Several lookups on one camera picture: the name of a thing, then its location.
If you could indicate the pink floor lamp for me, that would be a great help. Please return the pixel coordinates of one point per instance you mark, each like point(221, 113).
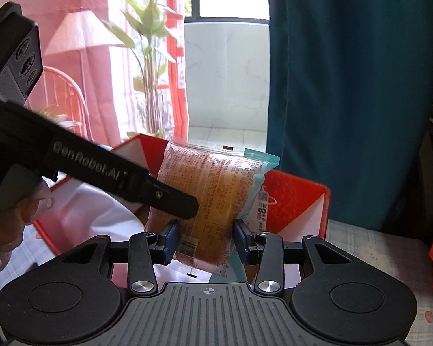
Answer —
point(79, 31)

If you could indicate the red strawberry cardboard box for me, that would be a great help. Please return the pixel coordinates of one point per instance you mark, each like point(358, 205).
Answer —
point(287, 205)

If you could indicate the tall green plant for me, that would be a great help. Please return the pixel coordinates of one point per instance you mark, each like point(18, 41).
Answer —
point(149, 26)

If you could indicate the white plastic bag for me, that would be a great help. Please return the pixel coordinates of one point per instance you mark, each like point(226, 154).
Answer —
point(80, 212)

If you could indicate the teal curtain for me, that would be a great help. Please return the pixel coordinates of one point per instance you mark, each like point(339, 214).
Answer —
point(351, 85)

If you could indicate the red wire chair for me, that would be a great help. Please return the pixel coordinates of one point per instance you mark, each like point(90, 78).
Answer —
point(59, 98)

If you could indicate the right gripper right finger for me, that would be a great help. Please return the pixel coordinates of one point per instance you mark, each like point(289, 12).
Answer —
point(264, 250)

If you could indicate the orange bread snack packet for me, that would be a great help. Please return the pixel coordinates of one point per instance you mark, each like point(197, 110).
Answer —
point(226, 187)

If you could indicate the pink sheer curtain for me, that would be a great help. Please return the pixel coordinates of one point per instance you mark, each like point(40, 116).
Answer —
point(109, 70)

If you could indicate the person's left hand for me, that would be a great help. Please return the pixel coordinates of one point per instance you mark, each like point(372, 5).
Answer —
point(14, 220)

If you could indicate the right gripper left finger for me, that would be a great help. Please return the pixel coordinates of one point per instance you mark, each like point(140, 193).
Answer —
point(147, 249)

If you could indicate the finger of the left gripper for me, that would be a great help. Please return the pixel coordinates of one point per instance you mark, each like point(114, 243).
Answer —
point(169, 199)

